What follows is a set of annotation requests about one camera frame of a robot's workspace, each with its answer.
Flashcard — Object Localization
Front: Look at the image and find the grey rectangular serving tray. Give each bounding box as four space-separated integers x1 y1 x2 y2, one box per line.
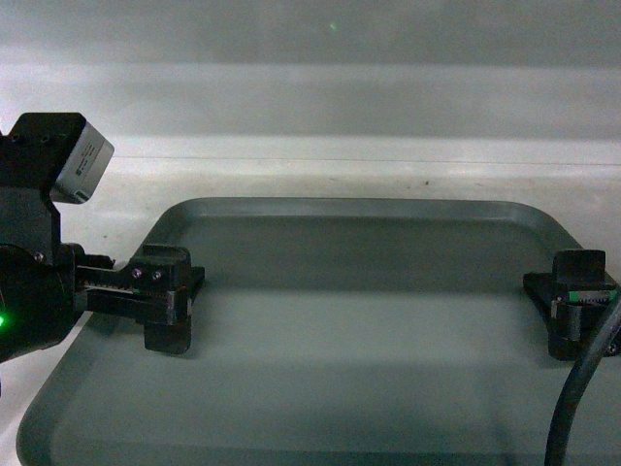
16 198 576 465

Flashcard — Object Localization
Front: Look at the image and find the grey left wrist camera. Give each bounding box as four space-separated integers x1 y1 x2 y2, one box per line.
50 121 114 204

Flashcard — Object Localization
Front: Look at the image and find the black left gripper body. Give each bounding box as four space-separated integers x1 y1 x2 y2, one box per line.
1 113 86 361

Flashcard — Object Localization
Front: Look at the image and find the black thick cable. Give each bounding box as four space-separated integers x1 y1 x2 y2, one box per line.
543 288 621 466

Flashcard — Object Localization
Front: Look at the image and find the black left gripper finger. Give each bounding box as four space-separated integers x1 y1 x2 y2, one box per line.
76 244 205 355

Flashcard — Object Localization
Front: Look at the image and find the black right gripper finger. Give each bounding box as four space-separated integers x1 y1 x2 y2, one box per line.
523 250 620 361

